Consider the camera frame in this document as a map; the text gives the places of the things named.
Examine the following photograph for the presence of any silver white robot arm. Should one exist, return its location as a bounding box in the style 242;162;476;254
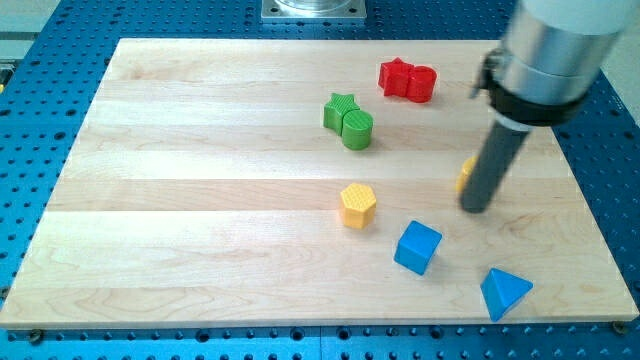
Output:
472;0;639;132

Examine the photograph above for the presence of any yellow hexagon block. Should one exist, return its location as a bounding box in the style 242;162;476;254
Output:
340;183;377;229

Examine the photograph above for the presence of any yellow heart block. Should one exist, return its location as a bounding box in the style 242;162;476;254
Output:
455;156;478;193

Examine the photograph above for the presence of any green cylinder block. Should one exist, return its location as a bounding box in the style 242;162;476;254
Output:
341;110;374;150

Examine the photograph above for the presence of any green star block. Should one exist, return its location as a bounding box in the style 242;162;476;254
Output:
323;93;360;136

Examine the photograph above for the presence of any light wooden board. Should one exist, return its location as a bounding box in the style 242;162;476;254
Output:
1;39;638;330

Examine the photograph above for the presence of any blue cube block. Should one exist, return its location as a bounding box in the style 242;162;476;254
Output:
394;220;443;275

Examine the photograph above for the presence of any red star block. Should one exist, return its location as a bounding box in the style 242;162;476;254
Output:
378;58;414;97

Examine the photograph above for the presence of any red cylinder block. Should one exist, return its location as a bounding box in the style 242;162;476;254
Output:
406;65;437;103

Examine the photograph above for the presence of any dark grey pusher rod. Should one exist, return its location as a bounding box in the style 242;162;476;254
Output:
459;121;531;213

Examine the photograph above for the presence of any blue triangle block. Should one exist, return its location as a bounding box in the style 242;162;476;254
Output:
480;268;534;322

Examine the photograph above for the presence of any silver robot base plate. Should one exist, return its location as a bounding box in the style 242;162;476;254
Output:
261;0;367;22

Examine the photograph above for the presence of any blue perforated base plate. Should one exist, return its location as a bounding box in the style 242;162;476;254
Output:
1;1;639;359

